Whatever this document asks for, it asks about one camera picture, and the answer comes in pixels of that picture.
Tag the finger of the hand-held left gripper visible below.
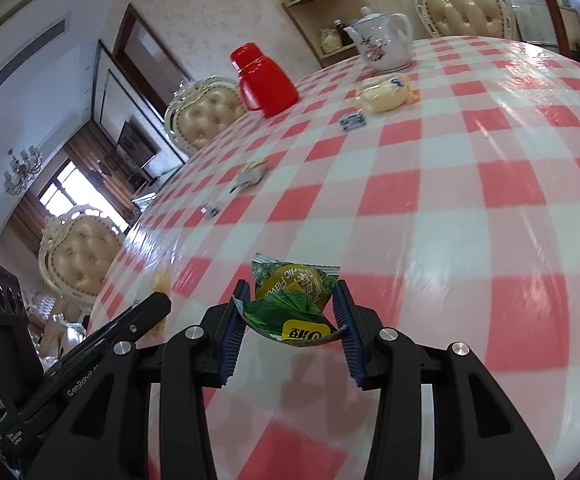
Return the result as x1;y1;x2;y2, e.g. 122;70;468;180
82;291;172;356

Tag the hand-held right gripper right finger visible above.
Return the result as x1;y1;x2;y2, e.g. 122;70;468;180
331;280;556;480

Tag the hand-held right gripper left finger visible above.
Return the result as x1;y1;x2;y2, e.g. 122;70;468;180
24;280;252;480

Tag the yellow and green snack packet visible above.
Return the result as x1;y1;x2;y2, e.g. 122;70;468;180
147;269;172;337
240;254;346;349

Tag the cream tufted chair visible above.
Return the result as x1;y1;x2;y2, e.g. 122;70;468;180
164;76;247;159
414;0;514;40
38;206;125;307

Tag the red and white checked tablecloth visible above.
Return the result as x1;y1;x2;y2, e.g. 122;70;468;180
87;35;580;480

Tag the small orange and white packet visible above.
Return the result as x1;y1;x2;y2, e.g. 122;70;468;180
229;160;270;194

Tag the brown curtain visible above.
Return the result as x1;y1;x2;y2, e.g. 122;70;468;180
65;122;142;221

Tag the crystal chandelier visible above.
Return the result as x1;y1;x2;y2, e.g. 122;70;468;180
2;147;44;196

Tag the flat screen television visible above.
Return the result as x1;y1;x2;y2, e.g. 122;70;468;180
120;117;159;171

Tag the yellow bread packet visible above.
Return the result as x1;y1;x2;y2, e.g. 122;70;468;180
355;74;421;114

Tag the red thermos jug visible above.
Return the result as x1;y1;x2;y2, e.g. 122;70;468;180
230;43;300;119

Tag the long ceiling air vent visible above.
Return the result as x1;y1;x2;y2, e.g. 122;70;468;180
0;19;69;122

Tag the white floral teapot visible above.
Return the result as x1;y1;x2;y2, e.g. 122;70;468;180
344;6;415;73

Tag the pale food bag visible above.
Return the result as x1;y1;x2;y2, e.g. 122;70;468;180
320;27;344;54

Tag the wooden glass door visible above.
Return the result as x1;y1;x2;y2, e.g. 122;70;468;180
487;0;580;68

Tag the wooden wall shelf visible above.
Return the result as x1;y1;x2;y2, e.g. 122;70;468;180
282;0;367;68

